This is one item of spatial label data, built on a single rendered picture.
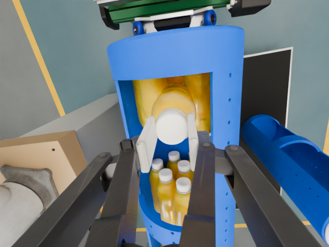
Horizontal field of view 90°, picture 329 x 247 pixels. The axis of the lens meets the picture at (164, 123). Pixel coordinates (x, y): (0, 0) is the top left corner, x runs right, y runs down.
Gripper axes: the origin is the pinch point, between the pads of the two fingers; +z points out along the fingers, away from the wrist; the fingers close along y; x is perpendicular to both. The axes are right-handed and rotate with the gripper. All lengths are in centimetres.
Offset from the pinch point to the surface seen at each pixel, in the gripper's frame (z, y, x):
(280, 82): 119, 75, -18
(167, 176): 22.0, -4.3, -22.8
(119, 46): 13.4, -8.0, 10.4
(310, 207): 38, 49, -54
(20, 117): 134, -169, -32
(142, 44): 11.4, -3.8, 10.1
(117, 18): 45, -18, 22
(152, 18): 29.1, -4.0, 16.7
